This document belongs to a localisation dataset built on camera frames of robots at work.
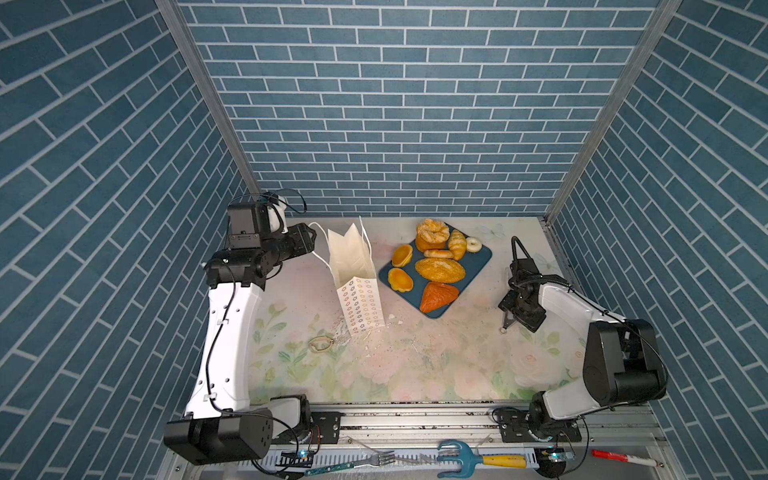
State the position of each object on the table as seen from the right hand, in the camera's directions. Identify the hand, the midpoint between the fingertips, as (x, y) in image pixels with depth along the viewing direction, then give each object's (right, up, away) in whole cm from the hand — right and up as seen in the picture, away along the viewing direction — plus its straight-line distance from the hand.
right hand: (511, 310), depth 91 cm
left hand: (-57, +23, -20) cm, 64 cm away
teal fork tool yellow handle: (-19, -29, -23) cm, 42 cm away
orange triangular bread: (-23, +4, +2) cm, 24 cm away
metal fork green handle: (-41, -31, -22) cm, 56 cm away
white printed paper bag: (-50, +13, +3) cm, 52 cm away
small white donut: (-7, +20, +18) cm, 28 cm away
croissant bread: (-14, +20, +15) cm, 29 cm away
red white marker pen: (+19, -30, -22) cm, 42 cm away
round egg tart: (-34, +16, +11) cm, 39 cm away
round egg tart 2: (-34, +9, +6) cm, 36 cm away
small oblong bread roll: (-22, +17, +8) cm, 29 cm away
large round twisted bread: (-23, +24, +14) cm, 36 cm away
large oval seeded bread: (-21, +12, +8) cm, 25 cm away
